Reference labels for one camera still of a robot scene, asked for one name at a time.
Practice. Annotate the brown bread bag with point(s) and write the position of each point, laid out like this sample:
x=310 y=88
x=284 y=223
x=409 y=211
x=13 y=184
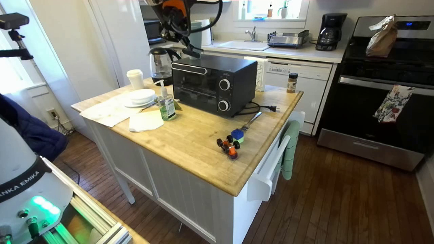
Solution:
x=382 y=41

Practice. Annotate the blue sponge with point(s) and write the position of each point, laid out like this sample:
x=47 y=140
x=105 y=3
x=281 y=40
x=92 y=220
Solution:
x=260 y=18

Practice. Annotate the blue green small toy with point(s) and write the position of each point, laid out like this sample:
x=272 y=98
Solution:
x=238 y=135

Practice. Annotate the white wall outlet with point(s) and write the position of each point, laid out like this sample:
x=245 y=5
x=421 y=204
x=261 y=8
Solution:
x=52 y=115

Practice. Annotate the black camera on tripod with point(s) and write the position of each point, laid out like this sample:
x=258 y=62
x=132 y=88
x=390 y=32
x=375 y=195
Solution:
x=14 y=22

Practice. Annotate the white plate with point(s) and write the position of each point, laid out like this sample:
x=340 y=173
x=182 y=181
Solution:
x=138 y=104

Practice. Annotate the red small bottle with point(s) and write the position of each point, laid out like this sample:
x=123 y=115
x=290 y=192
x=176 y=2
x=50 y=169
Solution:
x=271 y=12

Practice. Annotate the black toaster oven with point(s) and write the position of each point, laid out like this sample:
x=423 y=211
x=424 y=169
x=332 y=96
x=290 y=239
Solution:
x=242 y=90

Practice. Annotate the black steel kitchen stove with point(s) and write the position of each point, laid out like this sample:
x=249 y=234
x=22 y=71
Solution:
x=375 y=113

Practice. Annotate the orange black toy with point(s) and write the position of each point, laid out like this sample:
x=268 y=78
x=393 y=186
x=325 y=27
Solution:
x=230 y=149

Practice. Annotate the green spray bottle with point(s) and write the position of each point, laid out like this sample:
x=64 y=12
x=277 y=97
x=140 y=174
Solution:
x=284 y=12

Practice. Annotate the floral dish towel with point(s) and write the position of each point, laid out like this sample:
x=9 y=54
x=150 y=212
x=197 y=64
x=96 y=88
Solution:
x=393 y=104

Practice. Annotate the white paper towel roll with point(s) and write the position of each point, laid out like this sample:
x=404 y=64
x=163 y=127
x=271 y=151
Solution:
x=201 y=35

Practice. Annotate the white dishwasher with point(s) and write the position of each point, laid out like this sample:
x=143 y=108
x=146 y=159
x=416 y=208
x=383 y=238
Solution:
x=313 y=96

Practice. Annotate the aluminium frame rail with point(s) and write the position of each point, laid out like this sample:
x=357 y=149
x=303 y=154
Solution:
x=90 y=212

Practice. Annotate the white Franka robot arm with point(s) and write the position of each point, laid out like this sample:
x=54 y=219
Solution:
x=28 y=181

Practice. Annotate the white kitchen sink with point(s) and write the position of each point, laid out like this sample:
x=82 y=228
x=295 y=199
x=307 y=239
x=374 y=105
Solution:
x=245 y=45

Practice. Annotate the white lidded paper cup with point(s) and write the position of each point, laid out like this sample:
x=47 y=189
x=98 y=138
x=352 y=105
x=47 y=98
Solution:
x=135 y=81

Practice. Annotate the chrome faucet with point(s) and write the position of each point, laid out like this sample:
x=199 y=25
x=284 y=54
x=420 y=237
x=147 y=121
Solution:
x=253 y=35

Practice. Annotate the green hanging towel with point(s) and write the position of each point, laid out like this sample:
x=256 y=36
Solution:
x=291 y=150

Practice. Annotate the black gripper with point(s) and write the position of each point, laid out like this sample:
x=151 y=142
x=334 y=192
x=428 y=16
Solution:
x=174 y=25

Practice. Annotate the green hand soap dispenser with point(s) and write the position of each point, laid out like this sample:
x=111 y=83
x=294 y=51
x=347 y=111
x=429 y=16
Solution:
x=166 y=109

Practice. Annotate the white wooden-top kitchen island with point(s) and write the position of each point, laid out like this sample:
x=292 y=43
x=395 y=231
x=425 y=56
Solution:
x=195 y=144

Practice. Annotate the black microwave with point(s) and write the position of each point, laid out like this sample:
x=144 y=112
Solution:
x=153 y=32

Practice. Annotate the metal spatula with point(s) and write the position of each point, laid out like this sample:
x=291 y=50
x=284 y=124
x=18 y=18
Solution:
x=252 y=121

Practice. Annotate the pale teal soap bottle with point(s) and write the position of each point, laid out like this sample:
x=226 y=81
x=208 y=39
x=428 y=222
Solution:
x=244 y=12

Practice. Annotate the white black oven knob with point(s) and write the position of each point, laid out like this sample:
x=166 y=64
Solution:
x=223 y=105
x=225 y=85

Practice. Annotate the spice jar with black lid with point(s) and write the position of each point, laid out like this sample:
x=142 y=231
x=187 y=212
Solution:
x=292 y=83

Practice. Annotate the blue jacket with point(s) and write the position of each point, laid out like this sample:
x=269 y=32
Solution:
x=32 y=131

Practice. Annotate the black glass electric kettle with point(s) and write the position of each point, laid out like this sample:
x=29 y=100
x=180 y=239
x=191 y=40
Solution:
x=162 y=69

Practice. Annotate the white folded napkin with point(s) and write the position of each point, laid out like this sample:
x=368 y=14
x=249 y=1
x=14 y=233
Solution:
x=144 y=123

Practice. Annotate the large white cloth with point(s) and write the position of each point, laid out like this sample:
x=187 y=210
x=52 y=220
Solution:
x=104 y=111

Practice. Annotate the black coffee maker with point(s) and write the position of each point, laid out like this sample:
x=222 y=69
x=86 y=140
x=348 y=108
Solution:
x=332 y=32

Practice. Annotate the kitchen window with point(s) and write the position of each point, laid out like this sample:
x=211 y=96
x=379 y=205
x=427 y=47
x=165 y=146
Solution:
x=272 y=9

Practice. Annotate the grey dish rack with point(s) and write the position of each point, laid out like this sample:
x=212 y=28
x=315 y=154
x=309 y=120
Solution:
x=287 y=40

